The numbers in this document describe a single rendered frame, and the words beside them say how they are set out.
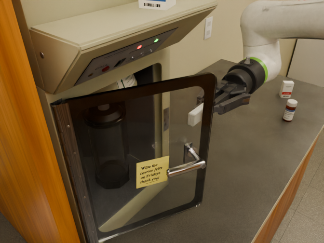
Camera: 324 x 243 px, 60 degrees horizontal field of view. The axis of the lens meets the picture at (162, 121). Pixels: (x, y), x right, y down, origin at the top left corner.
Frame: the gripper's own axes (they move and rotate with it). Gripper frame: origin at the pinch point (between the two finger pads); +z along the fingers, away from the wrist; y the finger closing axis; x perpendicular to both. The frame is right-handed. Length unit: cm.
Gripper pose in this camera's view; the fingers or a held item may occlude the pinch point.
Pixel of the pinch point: (198, 112)
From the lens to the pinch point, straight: 64.0
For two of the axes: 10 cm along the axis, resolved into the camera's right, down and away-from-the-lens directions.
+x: 0.0, 8.2, 5.7
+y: 7.7, 3.6, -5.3
